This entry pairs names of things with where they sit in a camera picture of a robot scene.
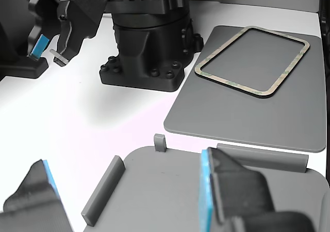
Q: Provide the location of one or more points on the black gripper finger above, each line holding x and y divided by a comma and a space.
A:
37, 43

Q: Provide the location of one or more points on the black six-joint robot arm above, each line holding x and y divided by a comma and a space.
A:
149, 43

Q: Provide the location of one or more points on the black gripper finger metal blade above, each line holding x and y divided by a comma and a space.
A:
72, 41

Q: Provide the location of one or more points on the dark gray gripper finger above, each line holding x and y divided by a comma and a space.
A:
239, 196
31, 206

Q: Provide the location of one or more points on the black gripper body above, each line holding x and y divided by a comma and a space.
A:
85, 13

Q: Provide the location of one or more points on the gray holder with ridges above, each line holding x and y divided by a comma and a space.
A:
159, 196

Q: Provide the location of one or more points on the flat gray plate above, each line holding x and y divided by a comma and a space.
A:
232, 118

